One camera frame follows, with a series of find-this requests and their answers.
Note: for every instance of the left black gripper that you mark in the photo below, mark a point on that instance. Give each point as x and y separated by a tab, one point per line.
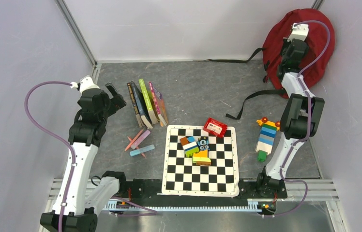
115	103

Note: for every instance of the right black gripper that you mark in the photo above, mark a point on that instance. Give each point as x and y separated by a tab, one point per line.
285	42

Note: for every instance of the red backpack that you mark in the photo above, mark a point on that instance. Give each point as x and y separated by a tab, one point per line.
316	41

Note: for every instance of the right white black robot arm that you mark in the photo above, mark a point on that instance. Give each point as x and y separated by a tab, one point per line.
299	120

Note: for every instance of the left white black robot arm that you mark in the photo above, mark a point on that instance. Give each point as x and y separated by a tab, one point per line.
73	210

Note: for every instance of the black orange book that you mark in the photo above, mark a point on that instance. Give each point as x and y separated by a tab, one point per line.
134	106

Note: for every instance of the green book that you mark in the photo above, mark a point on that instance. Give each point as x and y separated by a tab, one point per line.
148	102

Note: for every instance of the dark blue book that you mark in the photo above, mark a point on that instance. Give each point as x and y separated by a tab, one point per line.
142	108

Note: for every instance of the pink purple book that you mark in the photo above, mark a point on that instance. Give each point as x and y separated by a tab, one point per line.
159	105

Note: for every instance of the red pencil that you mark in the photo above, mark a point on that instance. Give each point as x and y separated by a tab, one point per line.
142	154

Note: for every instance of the orange pencil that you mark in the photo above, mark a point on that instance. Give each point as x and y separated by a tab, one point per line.
134	139

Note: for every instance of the pink highlighter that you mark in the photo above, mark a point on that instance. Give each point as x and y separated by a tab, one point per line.
140	139

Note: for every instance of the light blue highlighter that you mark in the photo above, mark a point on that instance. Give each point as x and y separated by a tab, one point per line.
142	150

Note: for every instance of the brown blue green block stack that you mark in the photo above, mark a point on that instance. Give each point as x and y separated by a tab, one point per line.
189	146

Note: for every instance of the blue owl number block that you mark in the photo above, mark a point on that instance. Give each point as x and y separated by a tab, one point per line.
203	143

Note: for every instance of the long striped block tower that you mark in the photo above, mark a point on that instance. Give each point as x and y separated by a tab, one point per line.
267	136

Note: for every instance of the black white chessboard mat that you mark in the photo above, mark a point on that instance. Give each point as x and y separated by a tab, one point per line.
181	177

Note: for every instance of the green yellow orange block stack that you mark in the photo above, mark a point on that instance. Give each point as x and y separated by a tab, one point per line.
201	158

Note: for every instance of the red plastic card box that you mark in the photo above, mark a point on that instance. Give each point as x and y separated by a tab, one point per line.
215	127

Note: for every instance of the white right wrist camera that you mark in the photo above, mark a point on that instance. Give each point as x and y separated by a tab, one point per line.
299	31

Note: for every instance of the blue toothed cable rail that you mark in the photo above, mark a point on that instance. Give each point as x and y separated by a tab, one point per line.
117	206

